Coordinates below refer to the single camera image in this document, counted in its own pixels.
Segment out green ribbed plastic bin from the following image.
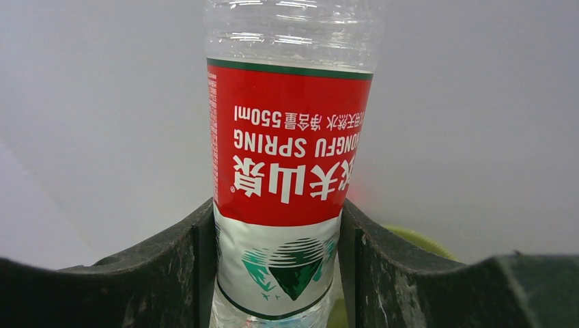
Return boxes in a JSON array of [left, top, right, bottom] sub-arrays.
[[327, 225, 458, 328]]

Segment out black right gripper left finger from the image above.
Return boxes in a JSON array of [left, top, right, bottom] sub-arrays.
[[1, 200, 216, 327]]

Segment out red label bottle red cap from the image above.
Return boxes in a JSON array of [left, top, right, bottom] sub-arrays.
[[204, 1, 386, 327]]

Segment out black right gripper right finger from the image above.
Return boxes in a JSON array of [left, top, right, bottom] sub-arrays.
[[338, 201, 578, 327]]

